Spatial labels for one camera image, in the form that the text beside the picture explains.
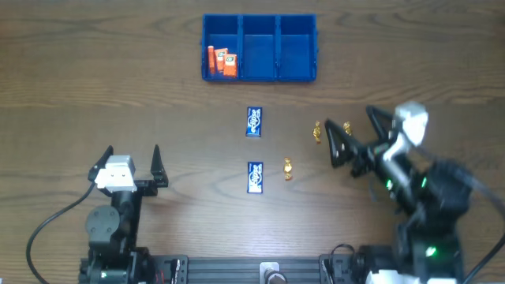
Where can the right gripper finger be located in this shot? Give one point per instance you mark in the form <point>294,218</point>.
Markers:
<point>382,124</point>
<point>341,148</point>

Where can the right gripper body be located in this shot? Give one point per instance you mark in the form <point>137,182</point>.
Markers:
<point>367,159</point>

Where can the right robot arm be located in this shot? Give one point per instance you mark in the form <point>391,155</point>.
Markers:
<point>442,197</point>

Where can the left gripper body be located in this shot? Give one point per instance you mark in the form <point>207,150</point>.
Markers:
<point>144,188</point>

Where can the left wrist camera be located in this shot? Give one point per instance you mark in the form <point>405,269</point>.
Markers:
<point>116,173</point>

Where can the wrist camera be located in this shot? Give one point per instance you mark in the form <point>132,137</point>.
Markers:
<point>116,173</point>
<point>412,120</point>

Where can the gold candy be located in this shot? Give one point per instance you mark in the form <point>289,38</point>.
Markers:
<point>316,132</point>
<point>288,169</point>
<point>347,128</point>

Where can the blue tray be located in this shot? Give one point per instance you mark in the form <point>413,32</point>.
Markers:
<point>258,55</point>

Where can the blue candy pack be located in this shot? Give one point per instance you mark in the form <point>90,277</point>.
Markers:
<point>255,177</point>
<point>253,121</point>

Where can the orange candy box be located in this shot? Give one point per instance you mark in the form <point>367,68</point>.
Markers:
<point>220,57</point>
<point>230,66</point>
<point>211,60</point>

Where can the mounting rail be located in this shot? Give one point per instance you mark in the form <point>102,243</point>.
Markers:
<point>229,270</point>

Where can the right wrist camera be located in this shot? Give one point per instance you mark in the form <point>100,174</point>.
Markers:
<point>412,120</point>

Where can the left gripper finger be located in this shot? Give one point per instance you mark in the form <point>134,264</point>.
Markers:
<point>98,165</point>
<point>158,171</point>

